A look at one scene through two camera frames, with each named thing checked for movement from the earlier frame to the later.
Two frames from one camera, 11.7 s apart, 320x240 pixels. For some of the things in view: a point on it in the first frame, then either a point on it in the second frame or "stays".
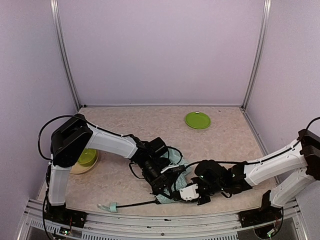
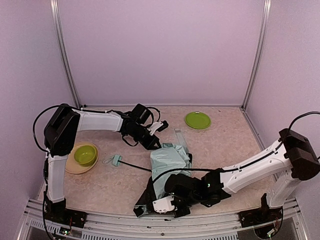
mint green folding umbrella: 180,170 to 154,192
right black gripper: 202,194 to 152,196
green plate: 198,120 stays
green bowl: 88,157 stays
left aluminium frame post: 55,10 stays
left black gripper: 162,184 to 146,138
